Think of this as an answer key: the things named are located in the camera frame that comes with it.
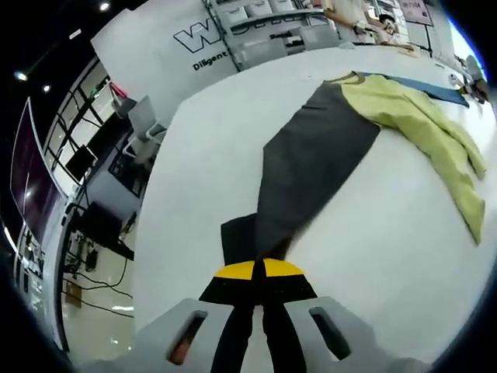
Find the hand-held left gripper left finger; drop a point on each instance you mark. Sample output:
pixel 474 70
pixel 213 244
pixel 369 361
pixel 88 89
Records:
pixel 186 338

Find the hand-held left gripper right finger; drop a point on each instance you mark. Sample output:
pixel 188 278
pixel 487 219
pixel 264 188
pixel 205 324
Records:
pixel 310 330

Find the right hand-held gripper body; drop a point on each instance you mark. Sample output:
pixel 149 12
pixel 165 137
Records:
pixel 474 67

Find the black square template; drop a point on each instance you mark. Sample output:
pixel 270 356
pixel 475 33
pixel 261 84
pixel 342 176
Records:
pixel 237 241

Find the multicolour garment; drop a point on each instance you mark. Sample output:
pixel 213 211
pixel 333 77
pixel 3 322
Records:
pixel 310 155

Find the person's right hand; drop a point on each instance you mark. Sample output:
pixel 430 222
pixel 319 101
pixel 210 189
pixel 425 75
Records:
pixel 480 91

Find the wooden tray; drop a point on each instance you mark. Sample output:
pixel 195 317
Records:
pixel 411 51

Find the pink sign board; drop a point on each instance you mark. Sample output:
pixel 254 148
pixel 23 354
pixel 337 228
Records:
pixel 417 11

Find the cardboard box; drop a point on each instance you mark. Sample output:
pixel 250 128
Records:
pixel 74 294

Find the small white object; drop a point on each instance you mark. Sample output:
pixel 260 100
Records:
pixel 347 45

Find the black computer tower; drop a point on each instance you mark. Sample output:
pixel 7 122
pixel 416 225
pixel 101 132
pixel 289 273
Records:
pixel 108 229

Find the black monitor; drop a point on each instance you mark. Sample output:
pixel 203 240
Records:
pixel 80 163

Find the grey metal shelf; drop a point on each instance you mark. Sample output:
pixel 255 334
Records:
pixel 264 27

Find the white office chair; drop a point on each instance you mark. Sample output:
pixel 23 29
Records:
pixel 145 124

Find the white laptop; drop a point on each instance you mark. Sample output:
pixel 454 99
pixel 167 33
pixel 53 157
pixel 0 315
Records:
pixel 33 175

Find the pink hanging bag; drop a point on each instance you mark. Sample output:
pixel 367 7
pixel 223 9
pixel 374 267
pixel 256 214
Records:
pixel 117 93

